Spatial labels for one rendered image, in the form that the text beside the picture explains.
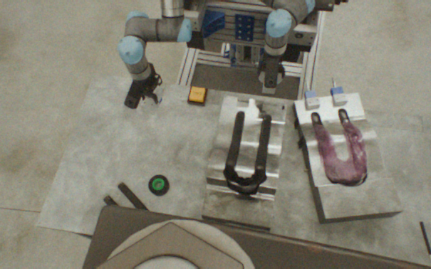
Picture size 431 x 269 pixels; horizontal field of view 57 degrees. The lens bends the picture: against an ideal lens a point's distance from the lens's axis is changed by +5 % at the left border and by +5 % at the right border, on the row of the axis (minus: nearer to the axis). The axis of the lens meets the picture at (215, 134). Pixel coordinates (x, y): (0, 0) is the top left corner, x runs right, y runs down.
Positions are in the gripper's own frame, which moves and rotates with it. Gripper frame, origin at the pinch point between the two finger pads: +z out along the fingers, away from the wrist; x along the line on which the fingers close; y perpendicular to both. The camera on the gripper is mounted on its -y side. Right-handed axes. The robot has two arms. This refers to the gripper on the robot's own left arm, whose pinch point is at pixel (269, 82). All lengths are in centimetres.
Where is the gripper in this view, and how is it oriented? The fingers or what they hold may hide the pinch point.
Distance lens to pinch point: 154.8
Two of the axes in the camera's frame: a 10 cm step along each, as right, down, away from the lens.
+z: 0.6, 3.9, 9.2
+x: -9.9, -1.2, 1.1
